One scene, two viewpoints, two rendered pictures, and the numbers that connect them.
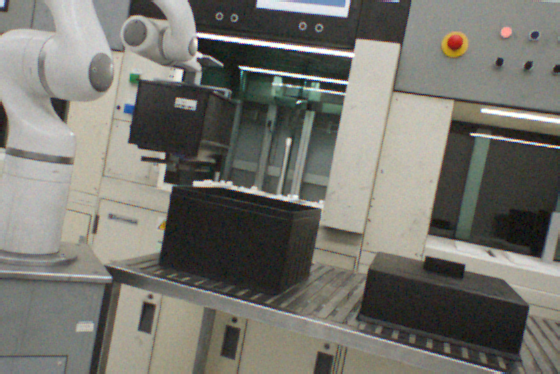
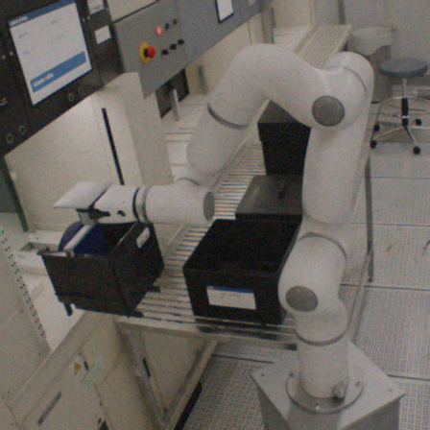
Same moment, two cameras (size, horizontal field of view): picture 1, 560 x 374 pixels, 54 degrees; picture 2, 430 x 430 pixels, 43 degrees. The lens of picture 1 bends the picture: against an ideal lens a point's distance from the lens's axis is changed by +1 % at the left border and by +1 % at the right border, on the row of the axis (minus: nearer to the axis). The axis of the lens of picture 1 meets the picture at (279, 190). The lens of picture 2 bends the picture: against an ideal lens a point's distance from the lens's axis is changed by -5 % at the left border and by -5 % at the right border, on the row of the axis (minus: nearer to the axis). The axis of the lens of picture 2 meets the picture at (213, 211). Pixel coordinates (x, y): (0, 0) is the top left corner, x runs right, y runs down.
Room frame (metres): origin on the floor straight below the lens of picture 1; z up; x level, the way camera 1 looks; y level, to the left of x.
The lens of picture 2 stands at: (1.06, 1.45, 1.83)
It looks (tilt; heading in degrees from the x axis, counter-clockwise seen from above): 29 degrees down; 280
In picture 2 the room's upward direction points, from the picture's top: 11 degrees counter-clockwise
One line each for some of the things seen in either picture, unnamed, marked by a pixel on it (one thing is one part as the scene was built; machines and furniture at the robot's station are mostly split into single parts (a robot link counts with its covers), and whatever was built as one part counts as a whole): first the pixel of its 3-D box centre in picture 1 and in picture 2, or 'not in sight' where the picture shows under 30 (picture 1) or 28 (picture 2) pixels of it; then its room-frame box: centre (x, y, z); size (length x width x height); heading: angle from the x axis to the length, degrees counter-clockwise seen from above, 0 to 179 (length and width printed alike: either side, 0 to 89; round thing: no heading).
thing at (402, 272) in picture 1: (439, 290); (283, 202); (1.12, -0.36, 0.83); 0.29 x 0.29 x 0.13; 77
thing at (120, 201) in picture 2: (177, 55); (124, 203); (1.45, 0.33, 1.25); 0.11 x 0.10 x 0.07; 164
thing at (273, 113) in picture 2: not in sight; (300, 136); (1.03, -0.79, 0.89); 0.29 x 0.29 x 0.25; 78
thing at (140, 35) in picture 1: (151, 40); (182, 203); (1.31, 0.37, 1.25); 0.13 x 0.09 x 0.08; 164
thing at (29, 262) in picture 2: (300, 204); (46, 250); (1.91, -0.08, 0.89); 0.22 x 0.21 x 0.04; 164
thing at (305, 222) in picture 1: (245, 234); (247, 269); (1.24, 0.06, 0.85); 0.28 x 0.28 x 0.17; 73
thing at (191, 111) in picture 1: (186, 112); (101, 250); (1.55, 0.30, 1.11); 0.24 x 0.20 x 0.32; 74
